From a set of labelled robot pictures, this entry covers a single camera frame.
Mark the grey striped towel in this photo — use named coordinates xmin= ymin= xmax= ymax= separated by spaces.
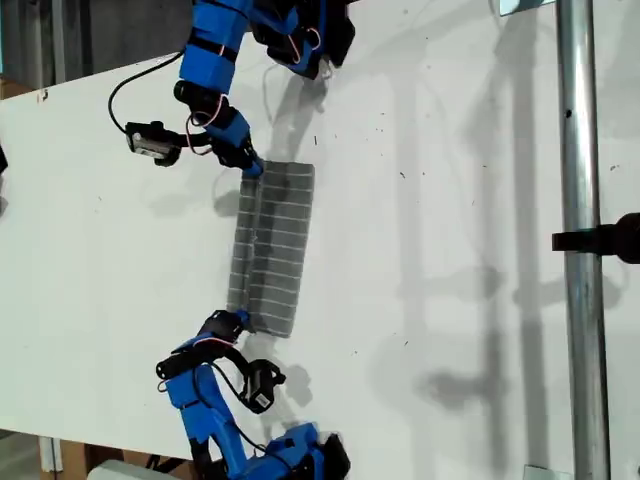
xmin=225 ymin=159 xmax=316 ymax=340

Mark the black clamp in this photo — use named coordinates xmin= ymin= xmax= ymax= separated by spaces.
xmin=551 ymin=212 xmax=640 ymax=265

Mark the black camera stalk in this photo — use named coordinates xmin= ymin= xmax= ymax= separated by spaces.
xmin=218 ymin=343 xmax=252 ymax=384
xmin=169 ymin=128 xmax=217 ymax=157

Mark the black camera cable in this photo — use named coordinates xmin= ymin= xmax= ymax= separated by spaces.
xmin=107 ymin=49 xmax=184 ymax=134
xmin=208 ymin=360 xmax=269 ymax=451

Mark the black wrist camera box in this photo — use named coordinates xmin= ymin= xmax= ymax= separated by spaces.
xmin=124 ymin=120 xmax=184 ymax=168
xmin=241 ymin=358 xmax=288 ymax=416

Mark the white table leg bracket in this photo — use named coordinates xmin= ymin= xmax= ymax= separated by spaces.
xmin=38 ymin=435 xmax=64 ymax=474

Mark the steel post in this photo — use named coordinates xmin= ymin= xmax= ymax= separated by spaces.
xmin=554 ymin=0 xmax=614 ymax=480

